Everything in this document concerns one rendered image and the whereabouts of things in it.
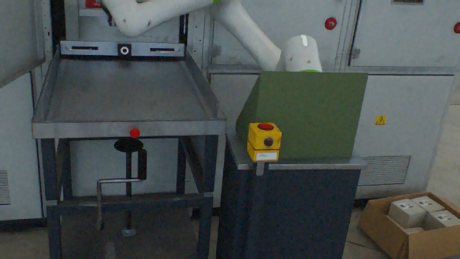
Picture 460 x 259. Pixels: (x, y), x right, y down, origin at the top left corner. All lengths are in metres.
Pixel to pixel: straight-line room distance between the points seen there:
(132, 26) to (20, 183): 1.06
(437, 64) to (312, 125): 1.28
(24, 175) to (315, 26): 1.52
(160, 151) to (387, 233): 1.18
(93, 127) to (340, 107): 0.80
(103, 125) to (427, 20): 1.71
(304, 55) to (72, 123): 0.81
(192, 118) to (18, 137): 0.99
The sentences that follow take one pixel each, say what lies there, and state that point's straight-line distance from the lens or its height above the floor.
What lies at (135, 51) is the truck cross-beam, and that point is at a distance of 2.27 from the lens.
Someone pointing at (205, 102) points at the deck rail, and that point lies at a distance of 1.78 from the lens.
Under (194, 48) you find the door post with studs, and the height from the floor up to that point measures 0.91.
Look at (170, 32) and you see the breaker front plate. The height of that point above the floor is 0.97.
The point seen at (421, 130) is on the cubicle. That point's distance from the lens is 2.89.
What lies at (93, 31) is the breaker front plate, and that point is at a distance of 2.26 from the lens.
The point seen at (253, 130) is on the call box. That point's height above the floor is 0.89.
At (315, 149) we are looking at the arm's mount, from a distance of 1.67.
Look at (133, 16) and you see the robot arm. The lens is 1.76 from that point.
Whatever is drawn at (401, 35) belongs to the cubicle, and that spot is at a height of 1.00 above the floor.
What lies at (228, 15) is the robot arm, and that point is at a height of 1.11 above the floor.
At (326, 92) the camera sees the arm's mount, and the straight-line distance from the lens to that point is 1.60.
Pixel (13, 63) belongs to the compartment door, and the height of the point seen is 0.89.
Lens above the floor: 1.47
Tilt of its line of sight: 24 degrees down
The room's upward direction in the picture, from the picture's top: 5 degrees clockwise
